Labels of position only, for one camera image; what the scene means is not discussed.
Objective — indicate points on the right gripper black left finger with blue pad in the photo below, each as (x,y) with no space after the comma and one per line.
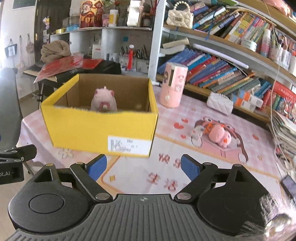
(86,176)

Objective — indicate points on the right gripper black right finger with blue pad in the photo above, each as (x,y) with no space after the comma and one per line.
(201,179)

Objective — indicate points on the pink duck plush toy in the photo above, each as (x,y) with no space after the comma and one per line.
(217,134)

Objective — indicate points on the pink pig plush toy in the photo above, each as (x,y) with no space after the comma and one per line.
(103,100)

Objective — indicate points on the yellow cardboard box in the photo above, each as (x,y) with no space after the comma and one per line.
(127,131)

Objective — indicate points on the pink cartoon desk mat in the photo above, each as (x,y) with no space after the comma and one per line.
(161,172)

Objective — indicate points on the white quilted handbag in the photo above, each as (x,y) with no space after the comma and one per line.
(220,103)

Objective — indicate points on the lower orange white box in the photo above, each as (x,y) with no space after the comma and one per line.
(242,103)

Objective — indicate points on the orange white box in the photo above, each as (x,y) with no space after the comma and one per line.
(252,99)
(242,103)

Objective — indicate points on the black smartphone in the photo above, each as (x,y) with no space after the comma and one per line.
(289,187)

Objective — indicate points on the upper orange white box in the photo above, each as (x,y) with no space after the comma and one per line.
(252,99)

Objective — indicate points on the stack of papers and notebooks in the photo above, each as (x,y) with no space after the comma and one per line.
(283,133)

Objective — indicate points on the pink cylindrical container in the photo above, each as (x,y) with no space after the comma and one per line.
(173,85)

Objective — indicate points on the row of leaning books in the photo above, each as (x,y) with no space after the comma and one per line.
(216,74)

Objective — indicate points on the red dictionary book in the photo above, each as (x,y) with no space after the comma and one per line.
(281,99)

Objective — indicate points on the red fortune god figure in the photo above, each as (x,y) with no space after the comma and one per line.
(91,14)

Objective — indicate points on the white bookshelf frame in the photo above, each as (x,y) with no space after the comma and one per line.
(223,48)

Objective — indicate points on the cream pearl handle handbag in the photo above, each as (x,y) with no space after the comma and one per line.
(180,18)

